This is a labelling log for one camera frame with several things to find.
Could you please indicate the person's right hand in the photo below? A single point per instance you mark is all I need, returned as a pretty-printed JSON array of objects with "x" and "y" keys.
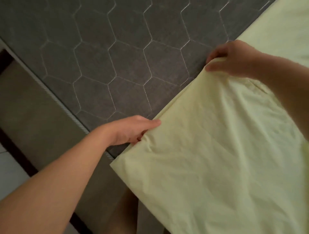
[{"x": 236, "y": 60}]

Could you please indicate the person's left hand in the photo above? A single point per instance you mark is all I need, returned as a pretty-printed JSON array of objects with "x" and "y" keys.
[{"x": 130, "y": 131}]

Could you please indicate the pale yellow bed sheet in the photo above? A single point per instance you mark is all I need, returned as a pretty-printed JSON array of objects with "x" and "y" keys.
[{"x": 217, "y": 156}]

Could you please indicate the person's right forearm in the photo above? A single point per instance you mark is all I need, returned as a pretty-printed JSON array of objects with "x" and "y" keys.
[{"x": 289, "y": 84}]

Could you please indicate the person's left forearm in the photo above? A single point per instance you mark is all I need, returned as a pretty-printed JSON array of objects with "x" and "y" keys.
[{"x": 53, "y": 188}]

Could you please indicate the dark grey mattress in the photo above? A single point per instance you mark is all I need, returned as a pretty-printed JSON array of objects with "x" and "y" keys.
[{"x": 108, "y": 60}]

